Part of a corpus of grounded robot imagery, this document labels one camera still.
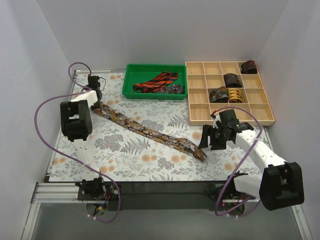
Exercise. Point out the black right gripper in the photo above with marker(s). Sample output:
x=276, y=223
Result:
x=213, y=137

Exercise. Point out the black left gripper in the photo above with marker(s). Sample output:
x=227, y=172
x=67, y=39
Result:
x=96, y=105

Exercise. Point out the brown cat print tie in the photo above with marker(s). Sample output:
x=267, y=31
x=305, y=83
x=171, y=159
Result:
x=182, y=145

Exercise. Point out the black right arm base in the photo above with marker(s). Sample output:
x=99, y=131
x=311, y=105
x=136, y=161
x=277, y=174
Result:
x=213, y=191

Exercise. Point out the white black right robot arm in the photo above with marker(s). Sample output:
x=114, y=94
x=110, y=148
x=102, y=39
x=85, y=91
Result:
x=272, y=166

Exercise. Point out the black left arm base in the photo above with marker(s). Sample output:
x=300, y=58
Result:
x=97, y=191

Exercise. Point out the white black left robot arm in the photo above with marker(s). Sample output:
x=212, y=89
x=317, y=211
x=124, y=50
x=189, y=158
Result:
x=76, y=125

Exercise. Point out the green plastic tray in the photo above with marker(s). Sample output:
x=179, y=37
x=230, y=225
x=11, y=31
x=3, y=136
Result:
x=139, y=73

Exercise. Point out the rolled green brown tie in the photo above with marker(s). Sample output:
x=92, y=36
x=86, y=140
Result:
x=219, y=95

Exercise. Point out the rolled yellow black tie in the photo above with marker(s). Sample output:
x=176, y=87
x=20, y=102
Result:
x=235, y=95

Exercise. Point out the wooden compartment organizer box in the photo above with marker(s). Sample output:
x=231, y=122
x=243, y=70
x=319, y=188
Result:
x=214, y=85

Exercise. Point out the rolled dark floral tie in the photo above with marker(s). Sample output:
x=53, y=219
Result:
x=231, y=80

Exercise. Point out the dark blue patterned tie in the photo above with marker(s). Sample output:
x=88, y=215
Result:
x=172, y=89

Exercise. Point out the floral print table mat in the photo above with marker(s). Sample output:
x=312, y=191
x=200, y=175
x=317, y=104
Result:
x=126, y=156

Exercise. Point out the orange navy striped tie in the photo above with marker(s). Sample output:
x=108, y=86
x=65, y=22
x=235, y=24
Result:
x=161, y=81

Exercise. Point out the rolled dark red tie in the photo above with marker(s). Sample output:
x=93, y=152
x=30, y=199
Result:
x=249, y=67

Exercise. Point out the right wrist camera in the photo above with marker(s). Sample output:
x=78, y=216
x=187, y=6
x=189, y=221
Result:
x=216, y=120

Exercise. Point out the aluminium frame rail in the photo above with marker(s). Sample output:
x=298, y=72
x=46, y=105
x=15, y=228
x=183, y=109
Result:
x=162, y=192

